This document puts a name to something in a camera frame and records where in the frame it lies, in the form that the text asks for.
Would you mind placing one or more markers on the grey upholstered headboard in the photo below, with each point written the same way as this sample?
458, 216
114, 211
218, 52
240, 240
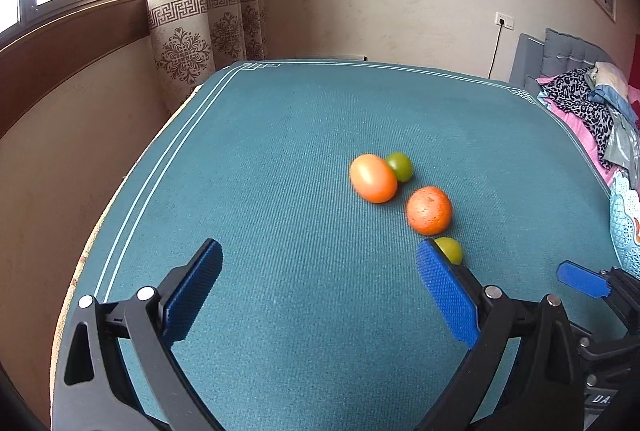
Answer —
555, 54

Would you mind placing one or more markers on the small green tomato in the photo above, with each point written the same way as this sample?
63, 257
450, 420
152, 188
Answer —
401, 165

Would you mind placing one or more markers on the white wall socket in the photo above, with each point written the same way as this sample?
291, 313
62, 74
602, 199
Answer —
504, 21

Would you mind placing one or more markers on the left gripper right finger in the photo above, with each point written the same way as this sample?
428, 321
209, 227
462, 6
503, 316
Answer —
544, 387

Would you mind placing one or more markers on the brown wooden window sill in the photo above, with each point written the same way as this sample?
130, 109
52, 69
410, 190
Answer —
68, 36

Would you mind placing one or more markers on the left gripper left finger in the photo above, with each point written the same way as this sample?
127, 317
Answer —
93, 389

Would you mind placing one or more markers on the green oval fruit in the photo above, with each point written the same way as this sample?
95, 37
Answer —
452, 250

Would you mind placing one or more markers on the smooth orange oval fruit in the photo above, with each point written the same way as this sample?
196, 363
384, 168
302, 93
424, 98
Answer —
372, 178

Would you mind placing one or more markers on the rough orange tangerine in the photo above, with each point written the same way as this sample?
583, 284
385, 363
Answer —
429, 211

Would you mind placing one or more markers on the pile of clothes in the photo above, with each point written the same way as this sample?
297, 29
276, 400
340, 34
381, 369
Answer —
594, 103

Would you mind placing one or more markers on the teal tablecloth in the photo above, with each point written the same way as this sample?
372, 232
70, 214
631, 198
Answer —
319, 319

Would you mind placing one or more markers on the light blue lattice basket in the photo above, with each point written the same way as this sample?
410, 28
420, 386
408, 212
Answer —
624, 213

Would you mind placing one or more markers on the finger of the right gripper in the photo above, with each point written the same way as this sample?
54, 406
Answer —
618, 289

